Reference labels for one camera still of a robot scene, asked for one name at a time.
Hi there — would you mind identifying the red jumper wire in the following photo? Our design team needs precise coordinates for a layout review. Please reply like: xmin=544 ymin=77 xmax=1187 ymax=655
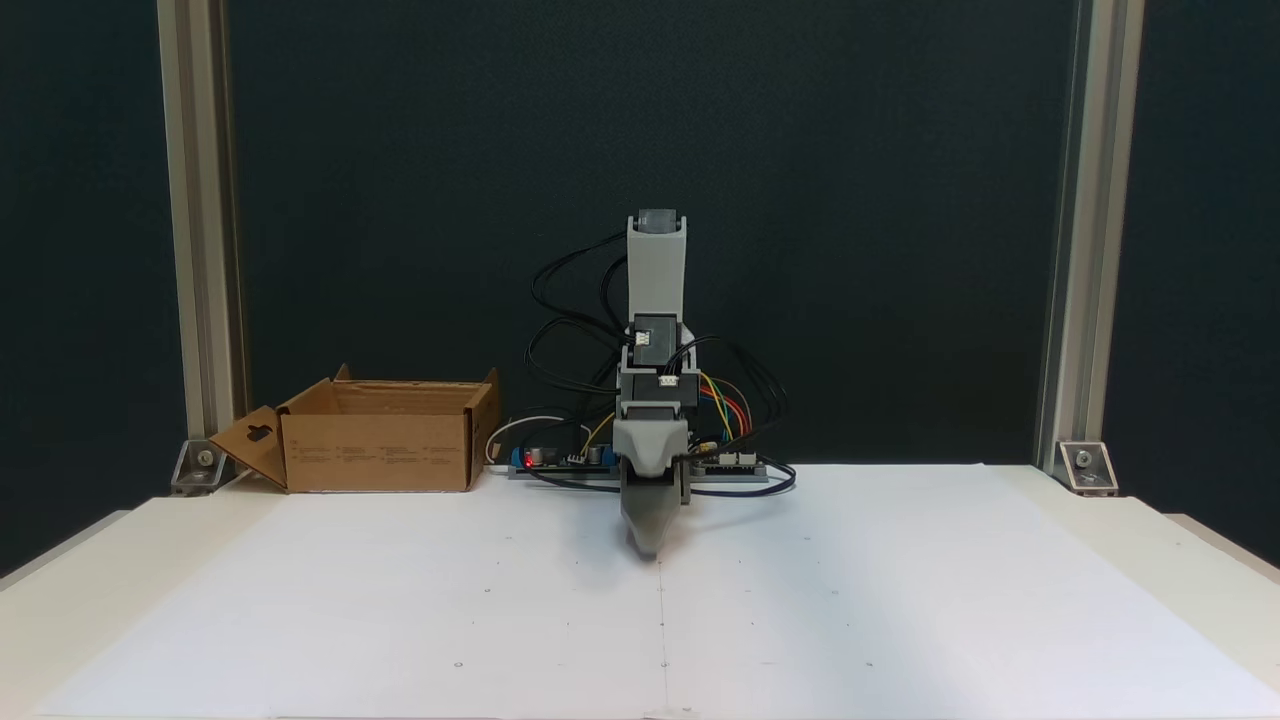
xmin=714 ymin=392 xmax=751 ymax=447

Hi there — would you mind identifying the white wire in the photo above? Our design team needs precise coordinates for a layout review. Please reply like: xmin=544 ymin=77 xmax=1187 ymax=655
xmin=485 ymin=414 xmax=570 ymax=467

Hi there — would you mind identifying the green jumper wire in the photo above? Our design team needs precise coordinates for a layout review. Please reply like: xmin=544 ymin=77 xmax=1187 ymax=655
xmin=700 ymin=384 xmax=735 ymax=443

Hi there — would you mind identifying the aluminium frame post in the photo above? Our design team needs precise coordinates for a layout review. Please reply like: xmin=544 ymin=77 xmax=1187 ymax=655
xmin=156 ymin=0 xmax=251 ymax=467
xmin=1035 ymin=0 xmax=1147 ymax=471

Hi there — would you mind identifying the black cable by base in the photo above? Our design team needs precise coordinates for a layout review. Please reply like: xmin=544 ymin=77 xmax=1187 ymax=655
xmin=509 ymin=452 xmax=799 ymax=499

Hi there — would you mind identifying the metal corner bracket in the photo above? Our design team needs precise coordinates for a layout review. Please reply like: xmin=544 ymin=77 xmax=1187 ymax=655
xmin=1057 ymin=439 xmax=1120 ymax=498
xmin=169 ymin=437 xmax=242 ymax=498

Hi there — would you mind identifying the black servo cable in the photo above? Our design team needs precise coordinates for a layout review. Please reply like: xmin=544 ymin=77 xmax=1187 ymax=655
xmin=688 ymin=337 xmax=793 ymax=463
xmin=526 ymin=231 xmax=633 ymax=403

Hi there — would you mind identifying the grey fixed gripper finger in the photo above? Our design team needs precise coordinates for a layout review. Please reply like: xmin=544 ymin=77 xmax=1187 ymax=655
xmin=619 ymin=470 xmax=685 ymax=560

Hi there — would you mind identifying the brown cardboard box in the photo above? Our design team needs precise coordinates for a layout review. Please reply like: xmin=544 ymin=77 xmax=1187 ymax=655
xmin=208 ymin=364 xmax=501 ymax=494

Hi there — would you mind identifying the circuit board with jumper wires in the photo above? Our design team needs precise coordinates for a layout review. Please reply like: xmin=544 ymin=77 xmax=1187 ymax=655
xmin=690 ymin=442 xmax=770 ymax=483

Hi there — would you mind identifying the blue circuit board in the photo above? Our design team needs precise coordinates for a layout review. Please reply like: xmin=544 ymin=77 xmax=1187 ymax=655
xmin=509 ymin=442 xmax=625 ymax=480

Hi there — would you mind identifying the yellow jumper wire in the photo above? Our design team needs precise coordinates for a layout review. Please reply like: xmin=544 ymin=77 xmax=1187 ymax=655
xmin=702 ymin=378 xmax=737 ymax=443

